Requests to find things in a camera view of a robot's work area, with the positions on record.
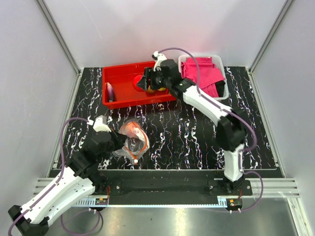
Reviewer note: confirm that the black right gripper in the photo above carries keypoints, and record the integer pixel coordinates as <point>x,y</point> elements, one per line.
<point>144,82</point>

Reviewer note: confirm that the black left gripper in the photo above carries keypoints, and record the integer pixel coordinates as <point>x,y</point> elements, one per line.
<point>120,139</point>

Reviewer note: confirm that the red fake apple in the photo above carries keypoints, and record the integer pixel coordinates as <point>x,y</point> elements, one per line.
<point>139,83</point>

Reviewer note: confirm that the orange fake peach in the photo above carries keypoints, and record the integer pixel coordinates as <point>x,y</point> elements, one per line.
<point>131,130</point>

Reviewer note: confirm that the clear zip top bag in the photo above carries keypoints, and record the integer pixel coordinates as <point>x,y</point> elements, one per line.
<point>134,148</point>

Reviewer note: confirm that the purple fake eggplant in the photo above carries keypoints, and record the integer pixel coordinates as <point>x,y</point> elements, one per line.
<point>110,92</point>

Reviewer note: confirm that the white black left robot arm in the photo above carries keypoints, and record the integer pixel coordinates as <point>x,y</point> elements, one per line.
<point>78,178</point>

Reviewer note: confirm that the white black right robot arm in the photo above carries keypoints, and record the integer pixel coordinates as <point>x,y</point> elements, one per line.
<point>230,133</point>

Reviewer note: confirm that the red plastic tray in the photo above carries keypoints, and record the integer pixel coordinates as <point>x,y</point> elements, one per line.
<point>121,78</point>

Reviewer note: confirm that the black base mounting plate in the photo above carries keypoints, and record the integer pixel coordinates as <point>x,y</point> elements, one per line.
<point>154,188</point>

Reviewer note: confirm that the black marble pattern mat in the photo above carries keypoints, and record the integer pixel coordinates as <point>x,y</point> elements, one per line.
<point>180,136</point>

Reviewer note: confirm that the pink cloth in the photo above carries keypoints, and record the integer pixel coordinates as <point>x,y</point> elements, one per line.
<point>211,79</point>

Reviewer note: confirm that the white plastic basket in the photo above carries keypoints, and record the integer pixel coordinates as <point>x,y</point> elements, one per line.
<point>218,63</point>

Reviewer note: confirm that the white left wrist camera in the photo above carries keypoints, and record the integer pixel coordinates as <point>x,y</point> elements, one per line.
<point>99,124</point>

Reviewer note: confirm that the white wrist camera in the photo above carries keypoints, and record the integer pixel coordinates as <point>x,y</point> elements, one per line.
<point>99,124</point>
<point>158,58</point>

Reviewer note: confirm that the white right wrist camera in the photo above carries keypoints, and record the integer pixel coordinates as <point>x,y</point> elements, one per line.
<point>158,58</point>

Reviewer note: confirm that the white slotted cable duct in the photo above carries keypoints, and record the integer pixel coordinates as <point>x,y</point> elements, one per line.
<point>92,202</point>

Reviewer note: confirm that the left aluminium frame post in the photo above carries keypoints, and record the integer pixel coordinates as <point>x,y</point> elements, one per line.
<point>57,34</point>

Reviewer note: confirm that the aluminium frame post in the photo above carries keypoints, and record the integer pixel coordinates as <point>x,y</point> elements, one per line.
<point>271,34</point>
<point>57,34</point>

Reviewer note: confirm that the right aluminium frame post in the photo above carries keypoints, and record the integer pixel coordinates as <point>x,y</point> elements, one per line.
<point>271,34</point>

